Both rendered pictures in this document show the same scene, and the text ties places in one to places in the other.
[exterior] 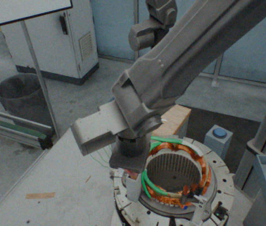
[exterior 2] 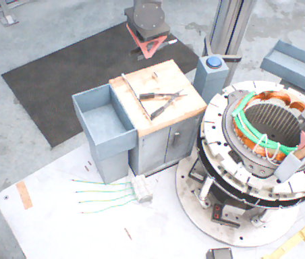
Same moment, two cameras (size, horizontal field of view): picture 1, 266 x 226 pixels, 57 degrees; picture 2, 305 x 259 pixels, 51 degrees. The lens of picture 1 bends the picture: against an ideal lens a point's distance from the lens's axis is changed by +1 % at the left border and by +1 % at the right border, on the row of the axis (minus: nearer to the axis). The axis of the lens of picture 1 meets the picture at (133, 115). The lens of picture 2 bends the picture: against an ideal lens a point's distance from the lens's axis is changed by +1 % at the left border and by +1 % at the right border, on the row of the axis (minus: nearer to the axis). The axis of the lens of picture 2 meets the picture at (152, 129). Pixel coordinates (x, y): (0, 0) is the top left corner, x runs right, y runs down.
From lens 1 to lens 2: 0.64 m
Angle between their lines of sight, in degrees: 44
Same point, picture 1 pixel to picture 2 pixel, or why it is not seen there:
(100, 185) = (146, 222)
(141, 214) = not seen: outside the picture
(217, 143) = (220, 74)
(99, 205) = (173, 237)
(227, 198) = not seen: outside the picture
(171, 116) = (171, 81)
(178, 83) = not seen: outside the picture
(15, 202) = not seen: outside the picture
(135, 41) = (158, 13)
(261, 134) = (223, 38)
